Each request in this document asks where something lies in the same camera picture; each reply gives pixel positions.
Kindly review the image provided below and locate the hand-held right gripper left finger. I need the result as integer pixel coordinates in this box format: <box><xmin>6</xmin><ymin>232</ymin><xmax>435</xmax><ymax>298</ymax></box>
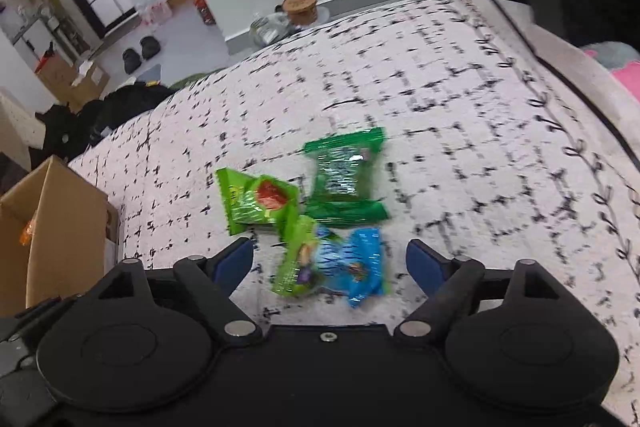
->
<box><xmin>92</xmin><ymin>237</ymin><xmax>263</xmax><ymax>343</ymax></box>

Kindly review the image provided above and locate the brown paper bowl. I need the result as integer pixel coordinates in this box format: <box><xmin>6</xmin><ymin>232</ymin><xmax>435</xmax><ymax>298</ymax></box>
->
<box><xmin>281</xmin><ymin>0</ymin><xmax>321</xmax><ymax>25</ymax></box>

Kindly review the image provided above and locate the pink fluffy item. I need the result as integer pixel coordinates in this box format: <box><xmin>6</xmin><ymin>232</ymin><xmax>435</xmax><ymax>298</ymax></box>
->
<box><xmin>582</xmin><ymin>42</ymin><xmax>640</xmax><ymax>102</ymax></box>

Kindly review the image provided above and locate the green packet with red picture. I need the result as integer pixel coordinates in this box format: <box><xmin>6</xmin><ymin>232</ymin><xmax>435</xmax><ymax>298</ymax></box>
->
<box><xmin>216</xmin><ymin>168</ymin><xmax>301</xmax><ymax>242</ymax></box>

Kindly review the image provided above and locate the blue snack packet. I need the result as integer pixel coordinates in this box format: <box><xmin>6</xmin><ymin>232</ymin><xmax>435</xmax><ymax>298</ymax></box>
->
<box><xmin>320</xmin><ymin>227</ymin><xmax>393</xmax><ymax>309</ymax></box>

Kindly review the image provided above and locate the dark green snack packet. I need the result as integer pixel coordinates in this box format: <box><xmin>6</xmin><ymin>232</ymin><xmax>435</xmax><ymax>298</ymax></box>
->
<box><xmin>303</xmin><ymin>127</ymin><xmax>390</xmax><ymax>222</ymax></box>

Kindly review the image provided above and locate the brown cardboard box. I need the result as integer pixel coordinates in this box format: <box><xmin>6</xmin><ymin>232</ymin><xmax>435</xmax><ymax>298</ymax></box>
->
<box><xmin>0</xmin><ymin>155</ymin><xmax>121</xmax><ymax>318</ymax></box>

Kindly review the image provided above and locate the pile of dark clothes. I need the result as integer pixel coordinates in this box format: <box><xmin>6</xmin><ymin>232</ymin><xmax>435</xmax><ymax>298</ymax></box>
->
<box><xmin>30</xmin><ymin>104</ymin><xmax>108</xmax><ymax>168</ymax></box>

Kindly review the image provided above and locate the black bag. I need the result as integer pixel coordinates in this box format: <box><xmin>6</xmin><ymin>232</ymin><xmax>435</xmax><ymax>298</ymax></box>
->
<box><xmin>92</xmin><ymin>83</ymin><xmax>176</xmax><ymax>142</ymax></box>

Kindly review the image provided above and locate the pack of water bottles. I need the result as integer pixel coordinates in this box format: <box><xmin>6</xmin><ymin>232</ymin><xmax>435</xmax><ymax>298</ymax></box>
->
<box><xmin>137</xmin><ymin>0</ymin><xmax>175</xmax><ymax>24</ymax></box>

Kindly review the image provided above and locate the open cardboard box with paper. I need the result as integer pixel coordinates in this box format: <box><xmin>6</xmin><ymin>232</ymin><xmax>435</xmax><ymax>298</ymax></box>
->
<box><xmin>37</xmin><ymin>57</ymin><xmax>111</xmax><ymax>112</ymax></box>

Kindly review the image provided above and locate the green rug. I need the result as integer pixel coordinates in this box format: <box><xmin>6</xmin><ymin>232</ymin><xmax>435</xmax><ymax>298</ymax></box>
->
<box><xmin>170</xmin><ymin>69</ymin><xmax>221</xmax><ymax>90</ymax></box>

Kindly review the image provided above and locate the clear plastic trash bag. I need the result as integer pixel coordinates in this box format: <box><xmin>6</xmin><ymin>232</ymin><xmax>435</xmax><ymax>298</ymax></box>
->
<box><xmin>249</xmin><ymin>13</ymin><xmax>301</xmax><ymax>46</ymax></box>

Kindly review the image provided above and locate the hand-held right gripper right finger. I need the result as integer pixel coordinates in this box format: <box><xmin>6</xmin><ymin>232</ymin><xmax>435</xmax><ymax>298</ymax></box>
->
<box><xmin>394</xmin><ymin>238</ymin><xmax>565</xmax><ymax>343</ymax></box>

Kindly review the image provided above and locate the grey floor mat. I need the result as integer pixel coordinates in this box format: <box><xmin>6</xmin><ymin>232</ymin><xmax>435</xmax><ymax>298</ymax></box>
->
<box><xmin>135</xmin><ymin>64</ymin><xmax>163</xmax><ymax>84</ymax></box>

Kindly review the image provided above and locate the light green snack packet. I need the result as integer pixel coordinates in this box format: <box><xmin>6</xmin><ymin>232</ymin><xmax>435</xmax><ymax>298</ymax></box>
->
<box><xmin>271</xmin><ymin>216</ymin><xmax>331</xmax><ymax>299</ymax></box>

